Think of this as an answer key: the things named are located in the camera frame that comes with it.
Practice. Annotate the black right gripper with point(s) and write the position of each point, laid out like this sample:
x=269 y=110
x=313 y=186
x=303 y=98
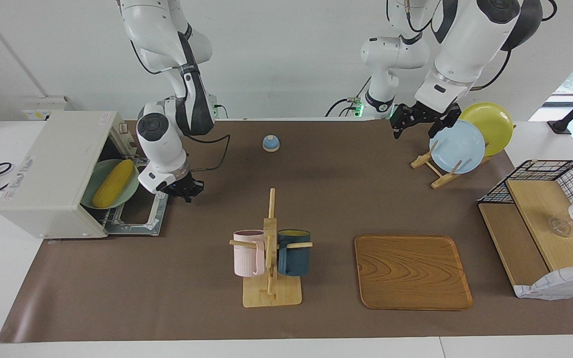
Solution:
x=182 y=186

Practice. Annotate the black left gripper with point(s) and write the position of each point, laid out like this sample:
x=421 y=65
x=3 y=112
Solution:
x=418 y=113

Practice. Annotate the glass oven door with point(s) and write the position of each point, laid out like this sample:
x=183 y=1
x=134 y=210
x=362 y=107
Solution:
x=159 y=209

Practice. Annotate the light green plate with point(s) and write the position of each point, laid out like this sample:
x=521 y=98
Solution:
x=130 y=189

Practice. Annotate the yellow corn cob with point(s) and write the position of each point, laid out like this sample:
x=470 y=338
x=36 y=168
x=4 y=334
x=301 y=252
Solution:
x=112 y=184

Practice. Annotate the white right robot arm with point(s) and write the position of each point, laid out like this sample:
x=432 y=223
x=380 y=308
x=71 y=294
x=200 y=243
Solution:
x=162 y=144

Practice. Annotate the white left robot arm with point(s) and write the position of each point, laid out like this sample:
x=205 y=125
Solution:
x=470 y=44

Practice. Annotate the white toaster oven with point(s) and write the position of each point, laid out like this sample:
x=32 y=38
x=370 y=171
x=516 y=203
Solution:
x=47 y=169

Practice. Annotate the light blue plate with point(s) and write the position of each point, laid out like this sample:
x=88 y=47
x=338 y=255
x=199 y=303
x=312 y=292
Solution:
x=460 y=149

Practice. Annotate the wooden plate rack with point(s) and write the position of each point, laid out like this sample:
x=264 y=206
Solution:
x=438 y=174

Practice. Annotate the yellow plate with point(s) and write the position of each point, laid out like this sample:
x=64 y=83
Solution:
x=495 y=124

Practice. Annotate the pink mug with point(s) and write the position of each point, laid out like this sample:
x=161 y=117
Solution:
x=246 y=256

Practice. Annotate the small blue call bell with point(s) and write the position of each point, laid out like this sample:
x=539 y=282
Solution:
x=271 y=143

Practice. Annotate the brown table mat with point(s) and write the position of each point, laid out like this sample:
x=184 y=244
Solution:
x=316 y=199

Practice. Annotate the dark blue mug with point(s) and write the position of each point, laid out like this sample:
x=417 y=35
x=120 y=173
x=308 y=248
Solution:
x=296 y=258

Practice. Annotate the wooden mug rack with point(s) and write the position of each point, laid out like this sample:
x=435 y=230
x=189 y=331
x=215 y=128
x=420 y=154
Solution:
x=270 y=293

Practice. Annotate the brown wooden tray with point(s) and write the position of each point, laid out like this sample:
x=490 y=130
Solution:
x=411 y=273

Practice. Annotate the light wooden shelf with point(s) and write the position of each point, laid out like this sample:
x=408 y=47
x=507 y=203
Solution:
x=540 y=209

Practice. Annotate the clear glass cup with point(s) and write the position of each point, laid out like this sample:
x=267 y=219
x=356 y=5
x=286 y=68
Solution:
x=561 y=226

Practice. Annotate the white checked cloth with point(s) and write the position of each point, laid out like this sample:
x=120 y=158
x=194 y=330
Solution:
x=560 y=286

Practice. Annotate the white wall socket box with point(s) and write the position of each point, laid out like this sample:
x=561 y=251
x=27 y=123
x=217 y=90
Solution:
x=43 y=107

